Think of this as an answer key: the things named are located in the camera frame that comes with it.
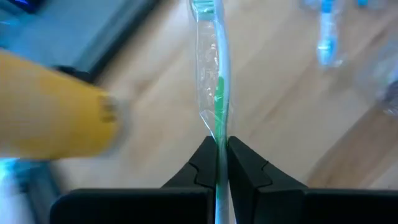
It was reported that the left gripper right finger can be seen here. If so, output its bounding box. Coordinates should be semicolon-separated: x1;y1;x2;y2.
226;136;398;224

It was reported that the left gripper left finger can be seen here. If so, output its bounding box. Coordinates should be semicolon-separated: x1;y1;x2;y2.
49;136;218;224

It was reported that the green toothbrush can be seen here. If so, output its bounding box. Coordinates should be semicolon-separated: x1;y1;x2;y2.
189;0;233;224

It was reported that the yellow canister with white lid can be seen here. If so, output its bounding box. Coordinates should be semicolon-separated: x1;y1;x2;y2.
0;49;123;161

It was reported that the black aluminium table frame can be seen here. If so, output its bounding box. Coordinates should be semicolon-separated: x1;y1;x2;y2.
49;0;161;85

